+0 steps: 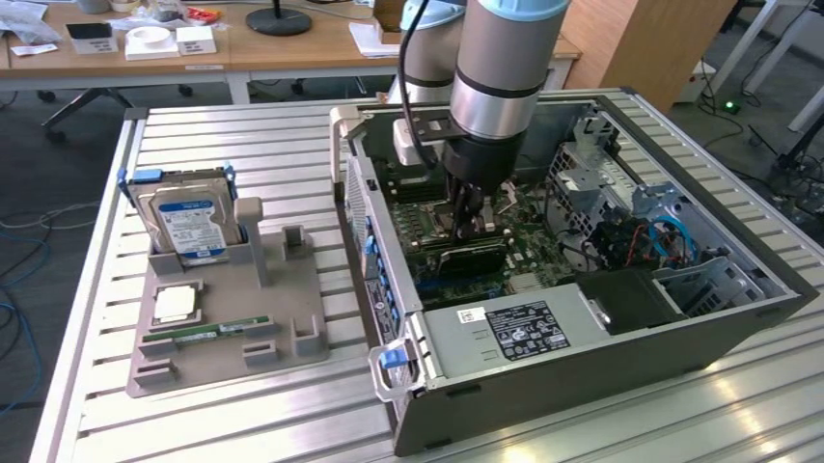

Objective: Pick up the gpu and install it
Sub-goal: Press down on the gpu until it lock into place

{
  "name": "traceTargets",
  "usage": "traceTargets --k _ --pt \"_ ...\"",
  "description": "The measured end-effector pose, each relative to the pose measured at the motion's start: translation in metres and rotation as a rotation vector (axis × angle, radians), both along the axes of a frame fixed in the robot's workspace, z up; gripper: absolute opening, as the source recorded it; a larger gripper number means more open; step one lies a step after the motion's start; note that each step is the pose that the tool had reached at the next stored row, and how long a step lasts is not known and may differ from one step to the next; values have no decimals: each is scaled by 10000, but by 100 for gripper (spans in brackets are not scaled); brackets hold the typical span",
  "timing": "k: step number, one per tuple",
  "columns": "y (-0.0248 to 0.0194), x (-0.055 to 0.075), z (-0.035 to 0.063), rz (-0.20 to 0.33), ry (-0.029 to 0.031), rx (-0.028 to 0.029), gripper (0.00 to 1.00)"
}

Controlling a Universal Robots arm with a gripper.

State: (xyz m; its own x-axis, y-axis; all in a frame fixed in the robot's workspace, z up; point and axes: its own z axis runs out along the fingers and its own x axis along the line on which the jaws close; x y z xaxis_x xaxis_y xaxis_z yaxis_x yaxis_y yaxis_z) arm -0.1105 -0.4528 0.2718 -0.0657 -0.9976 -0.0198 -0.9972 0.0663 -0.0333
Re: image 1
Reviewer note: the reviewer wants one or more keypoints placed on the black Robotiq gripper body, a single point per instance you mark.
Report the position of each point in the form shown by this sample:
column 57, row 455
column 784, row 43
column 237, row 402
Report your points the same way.
column 482, row 159

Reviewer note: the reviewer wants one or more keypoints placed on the black Nvidia graphics card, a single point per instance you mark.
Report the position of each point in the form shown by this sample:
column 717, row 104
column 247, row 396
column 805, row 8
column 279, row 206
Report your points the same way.
column 472, row 263

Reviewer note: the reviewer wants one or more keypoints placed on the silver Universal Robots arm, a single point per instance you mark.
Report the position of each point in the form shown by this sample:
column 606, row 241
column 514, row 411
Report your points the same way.
column 502, row 58

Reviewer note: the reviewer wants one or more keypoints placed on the CPU socket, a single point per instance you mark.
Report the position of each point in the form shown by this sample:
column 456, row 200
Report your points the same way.
column 439, row 219

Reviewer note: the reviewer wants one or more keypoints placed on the metal socket cover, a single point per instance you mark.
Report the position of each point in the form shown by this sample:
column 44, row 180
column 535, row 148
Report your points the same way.
column 511, row 195

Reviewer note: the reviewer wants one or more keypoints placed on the green motherboard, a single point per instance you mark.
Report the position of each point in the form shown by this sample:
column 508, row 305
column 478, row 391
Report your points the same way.
column 534, row 255

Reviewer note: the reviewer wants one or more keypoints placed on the perforated metal disk bay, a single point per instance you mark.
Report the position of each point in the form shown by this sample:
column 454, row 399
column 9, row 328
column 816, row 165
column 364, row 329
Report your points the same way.
column 579, row 183

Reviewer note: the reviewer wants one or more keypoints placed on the blue card retention clip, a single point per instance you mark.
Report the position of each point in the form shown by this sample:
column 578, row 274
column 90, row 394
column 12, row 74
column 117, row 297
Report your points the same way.
column 383, row 285
column 388, row 303
column 380, row 267
column 370, row 245

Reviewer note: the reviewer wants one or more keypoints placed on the grey power supply unit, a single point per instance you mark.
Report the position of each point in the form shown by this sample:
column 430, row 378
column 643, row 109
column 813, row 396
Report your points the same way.
column 463, row 347

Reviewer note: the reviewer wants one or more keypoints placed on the white paper stack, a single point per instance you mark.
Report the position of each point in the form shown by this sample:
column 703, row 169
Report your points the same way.
column 372, row 41

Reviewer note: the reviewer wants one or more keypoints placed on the blue case release latch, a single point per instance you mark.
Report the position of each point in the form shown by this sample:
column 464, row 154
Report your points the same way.
column 390, row 359

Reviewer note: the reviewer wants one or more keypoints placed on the brown cardboard box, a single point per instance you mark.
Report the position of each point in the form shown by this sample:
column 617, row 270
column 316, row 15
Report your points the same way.
column 386, row 14

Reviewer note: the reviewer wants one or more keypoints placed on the wooden cabinet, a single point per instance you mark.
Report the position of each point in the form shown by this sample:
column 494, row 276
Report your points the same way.
column 643, row 48

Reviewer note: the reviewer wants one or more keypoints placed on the wooden office desk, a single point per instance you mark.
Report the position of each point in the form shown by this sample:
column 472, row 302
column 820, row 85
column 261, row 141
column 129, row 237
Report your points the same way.
column 77, row 65
column 289, row 53

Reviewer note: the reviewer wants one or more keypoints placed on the white box with red button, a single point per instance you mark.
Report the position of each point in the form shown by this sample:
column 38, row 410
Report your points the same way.
column 701, row 82

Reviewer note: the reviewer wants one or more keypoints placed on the dark grey PC case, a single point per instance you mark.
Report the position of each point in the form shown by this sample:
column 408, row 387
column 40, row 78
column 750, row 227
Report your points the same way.
column 579, row 376

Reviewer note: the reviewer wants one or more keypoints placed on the grey metal disk bay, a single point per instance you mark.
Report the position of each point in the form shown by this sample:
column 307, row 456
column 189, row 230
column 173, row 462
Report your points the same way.
column 707, row 284

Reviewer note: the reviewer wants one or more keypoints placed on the black device with green light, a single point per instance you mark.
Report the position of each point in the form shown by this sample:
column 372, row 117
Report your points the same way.
column 730, row 106

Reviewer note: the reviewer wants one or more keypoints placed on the grey parts rack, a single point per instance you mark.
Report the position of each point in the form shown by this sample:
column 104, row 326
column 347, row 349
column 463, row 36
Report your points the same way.
column 225, row 308

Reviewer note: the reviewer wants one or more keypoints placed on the hard disk with blue caddy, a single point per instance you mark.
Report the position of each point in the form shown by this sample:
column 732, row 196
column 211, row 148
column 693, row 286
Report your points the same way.
column 187, row 226

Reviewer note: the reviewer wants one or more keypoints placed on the black round lamp base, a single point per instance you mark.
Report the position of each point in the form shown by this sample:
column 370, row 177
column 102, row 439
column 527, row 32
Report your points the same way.
column 279, row 23

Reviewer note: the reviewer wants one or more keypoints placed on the silver CPU chip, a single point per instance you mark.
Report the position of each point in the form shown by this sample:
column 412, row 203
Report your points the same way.
column 175, row 305

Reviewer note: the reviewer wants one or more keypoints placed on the black tripod stand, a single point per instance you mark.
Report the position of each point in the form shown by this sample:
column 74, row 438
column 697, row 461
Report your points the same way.
column 798, row 154

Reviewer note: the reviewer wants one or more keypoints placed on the plain white box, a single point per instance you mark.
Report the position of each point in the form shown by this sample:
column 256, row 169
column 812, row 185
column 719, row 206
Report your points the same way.
column 195, row 41

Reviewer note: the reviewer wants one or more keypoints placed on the red packet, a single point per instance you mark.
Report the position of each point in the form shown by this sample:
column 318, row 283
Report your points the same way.
column 199, row 15

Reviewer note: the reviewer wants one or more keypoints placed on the flat white box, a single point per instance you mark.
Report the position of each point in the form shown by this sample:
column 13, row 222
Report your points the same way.
column 153, row 52

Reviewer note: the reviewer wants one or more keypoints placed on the dark small object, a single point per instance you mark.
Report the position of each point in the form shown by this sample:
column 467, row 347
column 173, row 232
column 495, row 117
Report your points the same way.
column 168, row 14

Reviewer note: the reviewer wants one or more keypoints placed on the white tape roll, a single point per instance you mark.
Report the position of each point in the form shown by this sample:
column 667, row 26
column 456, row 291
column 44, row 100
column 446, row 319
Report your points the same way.
column 148, row 35

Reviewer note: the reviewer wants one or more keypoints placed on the black chair base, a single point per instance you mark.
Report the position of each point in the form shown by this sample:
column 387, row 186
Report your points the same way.
column 82, row 103

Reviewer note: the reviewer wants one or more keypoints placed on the clear plastic wrap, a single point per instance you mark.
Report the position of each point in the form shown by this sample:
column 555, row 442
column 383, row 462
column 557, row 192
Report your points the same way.
column 132, row 21

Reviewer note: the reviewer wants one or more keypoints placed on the white bowl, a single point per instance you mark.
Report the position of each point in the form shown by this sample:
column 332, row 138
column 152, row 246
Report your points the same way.
column 121, row 5

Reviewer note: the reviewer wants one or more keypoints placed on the white box with black top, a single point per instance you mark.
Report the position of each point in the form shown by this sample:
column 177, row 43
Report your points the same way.
column 89, row 34

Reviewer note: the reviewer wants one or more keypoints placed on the grey cup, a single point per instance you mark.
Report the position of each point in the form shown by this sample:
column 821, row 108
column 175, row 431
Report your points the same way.
column 93, row 6

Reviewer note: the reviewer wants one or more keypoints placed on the white card with red print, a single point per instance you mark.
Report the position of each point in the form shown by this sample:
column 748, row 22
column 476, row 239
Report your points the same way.
column 32, row 49

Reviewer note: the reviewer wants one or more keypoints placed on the crumpled grey plastic bag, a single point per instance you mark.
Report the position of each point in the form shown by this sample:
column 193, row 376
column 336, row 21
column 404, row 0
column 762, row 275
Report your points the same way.
column 22, row 24

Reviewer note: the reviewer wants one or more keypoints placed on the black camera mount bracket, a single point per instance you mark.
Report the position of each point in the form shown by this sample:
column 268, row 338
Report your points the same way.
column 434, row 126

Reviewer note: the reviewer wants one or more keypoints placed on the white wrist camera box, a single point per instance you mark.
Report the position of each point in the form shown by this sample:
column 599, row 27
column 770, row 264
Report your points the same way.
column 411, row 144

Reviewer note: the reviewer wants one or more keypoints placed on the white table frame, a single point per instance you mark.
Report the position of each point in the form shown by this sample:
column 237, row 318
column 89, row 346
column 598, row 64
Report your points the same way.
column 722, row 70

